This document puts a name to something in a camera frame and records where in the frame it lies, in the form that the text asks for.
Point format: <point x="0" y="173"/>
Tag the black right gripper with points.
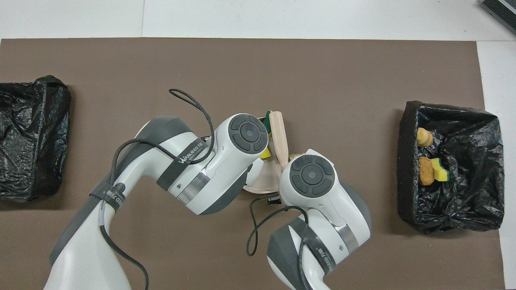
<point x="273" y="199"/>

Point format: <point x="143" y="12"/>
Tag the black bag-lined bin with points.
<point x="463" y="201"/>
<point x="32" y="141"/>

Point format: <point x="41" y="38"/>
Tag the beige hand brush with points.
<point x="279" y="137"/>

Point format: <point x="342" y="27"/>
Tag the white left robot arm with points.
<point x="173" y="169"/>

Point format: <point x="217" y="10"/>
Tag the dark ribbed device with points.
<point x="500" y="9"/>

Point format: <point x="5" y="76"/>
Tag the green and yellow sponge piece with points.
<point x="269" y="123"/>

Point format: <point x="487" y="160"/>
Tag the notched yellow sponge piece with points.
<point x="441" y="172"/>

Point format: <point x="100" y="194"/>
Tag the beige plastic dustpan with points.
<point x="264" y="181"/>

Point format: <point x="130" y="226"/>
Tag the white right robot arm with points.
<point x="318" y="209"/>

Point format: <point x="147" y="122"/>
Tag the pale croissant bread toy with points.
<point x="424" y="137"/>

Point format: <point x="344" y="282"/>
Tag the brown bread roll toy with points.
<point x="425" y="171"/>

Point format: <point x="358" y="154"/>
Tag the large brown table mat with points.
<point x="161" y="60"/>

